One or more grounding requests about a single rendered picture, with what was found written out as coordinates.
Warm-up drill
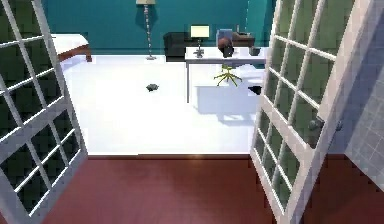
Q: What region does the desk lamp with yellow shade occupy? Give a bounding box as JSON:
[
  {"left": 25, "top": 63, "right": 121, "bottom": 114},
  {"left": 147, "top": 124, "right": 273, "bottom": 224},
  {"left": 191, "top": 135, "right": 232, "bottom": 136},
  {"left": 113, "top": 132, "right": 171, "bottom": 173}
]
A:
[{"left": 190, "top": 25, "right": 211, "bottom": 59}]

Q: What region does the black armchair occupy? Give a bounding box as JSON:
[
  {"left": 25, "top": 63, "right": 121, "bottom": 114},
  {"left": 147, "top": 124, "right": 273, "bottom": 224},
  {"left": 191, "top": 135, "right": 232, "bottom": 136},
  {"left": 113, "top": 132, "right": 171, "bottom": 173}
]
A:
[{"left": 162, "top": 31, "right": 188, "bottom": 63}]

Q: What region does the floor lamp with pale shade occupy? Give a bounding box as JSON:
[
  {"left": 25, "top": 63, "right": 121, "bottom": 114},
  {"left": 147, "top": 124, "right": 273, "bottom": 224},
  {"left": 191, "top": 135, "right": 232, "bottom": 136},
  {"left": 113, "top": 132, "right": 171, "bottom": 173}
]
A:
[{"left": 135, "top": 0, "right": 158, "bottom": 61}]

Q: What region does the bed with white cover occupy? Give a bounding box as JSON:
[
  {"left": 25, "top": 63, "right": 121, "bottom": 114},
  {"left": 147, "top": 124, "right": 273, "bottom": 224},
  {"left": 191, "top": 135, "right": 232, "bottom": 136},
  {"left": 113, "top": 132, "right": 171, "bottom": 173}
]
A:
[{"left": 51, "top": 33, "right": 93, "bottom": 64}]

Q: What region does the white desk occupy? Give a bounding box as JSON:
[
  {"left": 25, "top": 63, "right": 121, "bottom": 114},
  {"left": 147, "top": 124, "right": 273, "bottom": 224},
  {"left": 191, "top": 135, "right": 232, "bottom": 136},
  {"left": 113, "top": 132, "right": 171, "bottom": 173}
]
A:
[{"left": 184, "top": 46, "right": 269, "bottom": 104}]

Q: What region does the grey round door knob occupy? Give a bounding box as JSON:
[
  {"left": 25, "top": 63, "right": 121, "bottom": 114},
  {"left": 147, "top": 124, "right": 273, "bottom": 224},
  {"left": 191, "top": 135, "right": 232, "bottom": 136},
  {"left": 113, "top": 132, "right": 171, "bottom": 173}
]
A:
[{"left": 307, "top": 118, "right": 325, "bottom": 133}]

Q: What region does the white glazed room door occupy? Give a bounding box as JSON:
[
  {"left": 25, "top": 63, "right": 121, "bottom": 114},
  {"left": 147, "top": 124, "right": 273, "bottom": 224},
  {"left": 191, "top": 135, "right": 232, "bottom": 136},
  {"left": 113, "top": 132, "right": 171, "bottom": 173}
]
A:
[
  {"left": 249, "top": 0, "right": 384, "bottom": 224},
  {"left": 0, "top": 0, "right": 89, "bottom": 224}
]

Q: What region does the brown chair with green base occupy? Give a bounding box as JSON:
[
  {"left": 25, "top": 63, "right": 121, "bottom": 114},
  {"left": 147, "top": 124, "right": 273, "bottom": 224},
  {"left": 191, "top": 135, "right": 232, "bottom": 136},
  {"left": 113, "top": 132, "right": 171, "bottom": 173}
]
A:
[{"left": 213, "top": 37, "right": 243, "bottom": 88}]

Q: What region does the blue box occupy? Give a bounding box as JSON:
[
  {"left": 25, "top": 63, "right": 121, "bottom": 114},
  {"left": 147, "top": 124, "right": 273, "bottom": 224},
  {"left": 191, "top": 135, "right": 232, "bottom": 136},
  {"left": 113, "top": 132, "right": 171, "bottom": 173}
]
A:
[{"left": 216, "top": 28, "right": 234, "bottom": 42}]

